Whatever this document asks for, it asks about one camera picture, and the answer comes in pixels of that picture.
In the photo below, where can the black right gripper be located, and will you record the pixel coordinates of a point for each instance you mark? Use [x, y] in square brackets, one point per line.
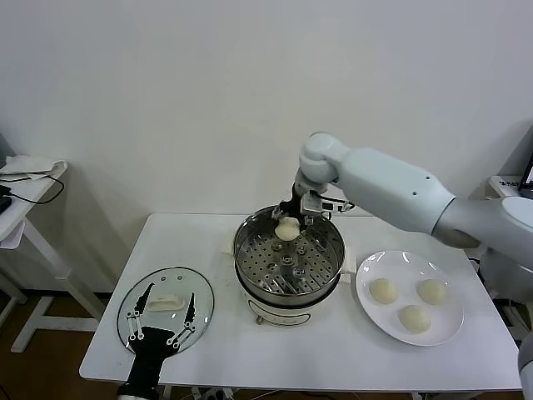
[293, 204]

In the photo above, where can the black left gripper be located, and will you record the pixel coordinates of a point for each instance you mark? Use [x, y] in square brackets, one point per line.
[152, 343]

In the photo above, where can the white steamed baozi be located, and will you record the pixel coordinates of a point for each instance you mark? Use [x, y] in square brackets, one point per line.
[287, 230]
[414, 320]
[432, 291]
[384, 291]

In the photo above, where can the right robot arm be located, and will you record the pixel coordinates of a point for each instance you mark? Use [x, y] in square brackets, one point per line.
[395, 187]

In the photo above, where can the stainless steel steamer basket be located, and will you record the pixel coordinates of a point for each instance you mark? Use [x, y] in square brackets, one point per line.
[325, 271]

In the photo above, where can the white power strip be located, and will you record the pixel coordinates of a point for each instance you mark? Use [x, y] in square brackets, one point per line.
[216, 393]

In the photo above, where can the white electric cooker base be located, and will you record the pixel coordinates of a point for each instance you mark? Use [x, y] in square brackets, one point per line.
[283, 314]

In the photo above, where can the white round plate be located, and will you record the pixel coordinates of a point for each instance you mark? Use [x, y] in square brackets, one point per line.
[408, 266]

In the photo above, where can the white side table with cloth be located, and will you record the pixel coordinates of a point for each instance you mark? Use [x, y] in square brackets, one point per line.
[29, 188]

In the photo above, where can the small black device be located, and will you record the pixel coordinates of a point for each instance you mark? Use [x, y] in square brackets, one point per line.
[3, 204]

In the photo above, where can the white crumpled cloth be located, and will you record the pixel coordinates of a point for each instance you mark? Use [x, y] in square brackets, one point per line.
[29, 164]

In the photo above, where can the white side table with laptop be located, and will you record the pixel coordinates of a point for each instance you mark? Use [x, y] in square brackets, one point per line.
[501, 185]

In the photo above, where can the open laptop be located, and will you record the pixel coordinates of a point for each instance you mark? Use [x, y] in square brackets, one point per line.
[529, 173]

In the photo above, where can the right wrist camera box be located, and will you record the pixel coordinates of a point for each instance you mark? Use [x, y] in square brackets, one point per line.
[316, 205]

